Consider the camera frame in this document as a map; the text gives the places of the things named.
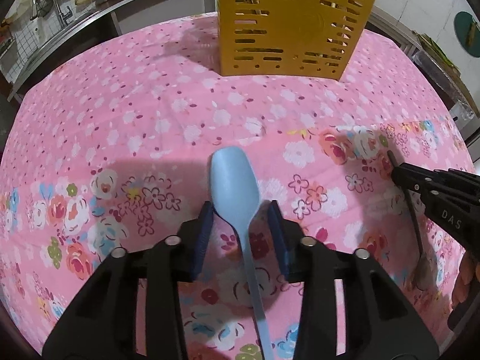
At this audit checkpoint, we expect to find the light blue plastic spoon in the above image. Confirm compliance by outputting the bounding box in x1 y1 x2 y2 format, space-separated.
210 146 274 359

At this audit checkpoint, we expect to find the pink plastic spoon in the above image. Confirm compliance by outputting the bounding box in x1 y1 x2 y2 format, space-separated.
387 150 436 292

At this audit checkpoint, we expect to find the kitchen counter cabinet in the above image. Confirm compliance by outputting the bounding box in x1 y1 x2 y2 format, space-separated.
7 0 216 103

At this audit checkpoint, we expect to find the right hand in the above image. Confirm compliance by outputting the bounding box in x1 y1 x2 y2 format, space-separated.
451 251 480 309

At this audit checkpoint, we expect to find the pink floral tablecloth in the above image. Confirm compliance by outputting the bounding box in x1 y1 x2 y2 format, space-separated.
1 15 473 352

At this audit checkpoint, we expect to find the yellow plastic utensil holder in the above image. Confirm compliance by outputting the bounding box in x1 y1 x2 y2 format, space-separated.
218 0 375 80

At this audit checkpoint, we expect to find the green round wall board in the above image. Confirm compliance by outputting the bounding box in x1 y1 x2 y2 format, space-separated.
454 11 480 58

